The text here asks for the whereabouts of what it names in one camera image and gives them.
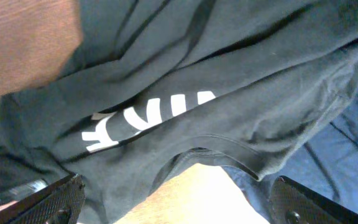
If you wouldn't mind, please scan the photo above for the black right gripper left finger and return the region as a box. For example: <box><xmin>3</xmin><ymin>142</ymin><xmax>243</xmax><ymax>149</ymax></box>
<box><xmin>0</xmin><ymin>174</ymin><xmax>85</xmax><ymax>224</ymax></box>

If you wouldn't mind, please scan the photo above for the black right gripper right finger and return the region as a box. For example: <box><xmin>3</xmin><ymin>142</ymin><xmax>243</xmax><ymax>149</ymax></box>
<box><xmin>269</xmin><ymin>175</ymin><xmax>358</xmax><ymax>224</ymax></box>

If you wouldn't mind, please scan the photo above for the dark green t-shirt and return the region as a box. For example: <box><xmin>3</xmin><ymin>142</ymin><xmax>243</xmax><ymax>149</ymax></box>
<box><xmin>0</xmin><ymin>0</ymin><xmax>358</xmax><ymax>223</ymax></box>

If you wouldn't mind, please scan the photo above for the navy blue garment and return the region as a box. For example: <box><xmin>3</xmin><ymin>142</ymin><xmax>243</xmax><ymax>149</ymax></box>
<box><xmin>223</xmin><ymin>91</ymin><xmax>358</xmax><ymax>223</ymax></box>

